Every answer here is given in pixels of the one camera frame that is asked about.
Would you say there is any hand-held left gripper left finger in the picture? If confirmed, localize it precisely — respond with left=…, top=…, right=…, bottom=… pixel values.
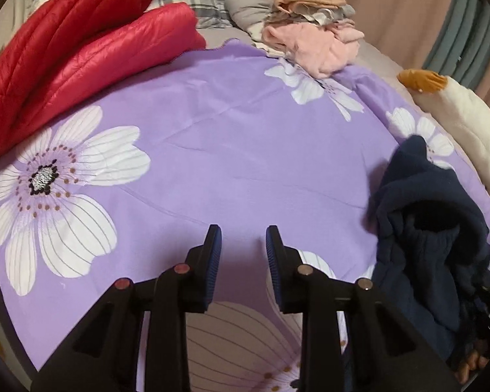
left=30, top=224, right=223, bottom=392

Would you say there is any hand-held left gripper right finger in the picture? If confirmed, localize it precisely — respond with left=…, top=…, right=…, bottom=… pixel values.
left=265, top=224, right=462, bottom=392

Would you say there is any navy fleece garment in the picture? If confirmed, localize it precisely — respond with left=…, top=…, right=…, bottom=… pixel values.
left=367, top=135, right=490, bottom=372

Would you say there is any person's right hand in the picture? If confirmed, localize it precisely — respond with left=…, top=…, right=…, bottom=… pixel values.
left=453, top=349, right=490, bottom=384

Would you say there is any purple floral bed sheet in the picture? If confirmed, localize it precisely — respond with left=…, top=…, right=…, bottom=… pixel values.
left=0, top=39, right=490, bottom=392

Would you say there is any white goose plush toy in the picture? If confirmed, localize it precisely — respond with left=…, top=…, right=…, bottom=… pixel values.
left=397, top=67, right=490, bottom=213

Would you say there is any pink garment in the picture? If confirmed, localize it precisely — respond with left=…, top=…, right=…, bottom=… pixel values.
left=261, top=20, right=365, bottom=79

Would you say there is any mauve blanket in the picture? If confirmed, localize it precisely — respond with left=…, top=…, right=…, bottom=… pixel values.
left=351, top=39, right=466, bottom=139

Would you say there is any grey white folded garment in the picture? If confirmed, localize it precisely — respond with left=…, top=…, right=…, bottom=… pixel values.
left=265, top=5, right=354, bottom=26

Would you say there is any red quilted jacket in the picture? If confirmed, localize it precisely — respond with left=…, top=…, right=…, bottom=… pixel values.
left=0, top=0, right=207, bottom=162

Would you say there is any grey quilt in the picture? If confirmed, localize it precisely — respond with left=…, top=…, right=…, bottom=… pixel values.
left=226, top=0, right=288, bottom=37

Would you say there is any pink curtain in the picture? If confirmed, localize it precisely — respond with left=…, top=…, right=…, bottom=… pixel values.
left=290, top=0, right=490, bottom=103

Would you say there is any grey-green curtain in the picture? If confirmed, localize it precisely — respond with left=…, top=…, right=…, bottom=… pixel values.
left=422, top=0, right=490, bottom=76

